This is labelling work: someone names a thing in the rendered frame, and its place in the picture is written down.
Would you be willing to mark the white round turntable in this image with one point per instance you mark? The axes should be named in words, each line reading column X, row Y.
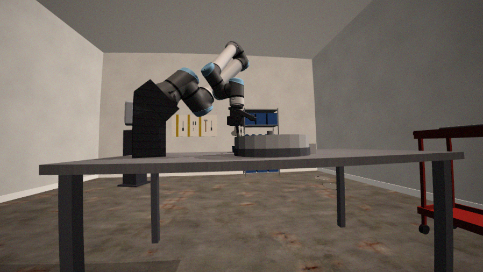
column 273, row 146

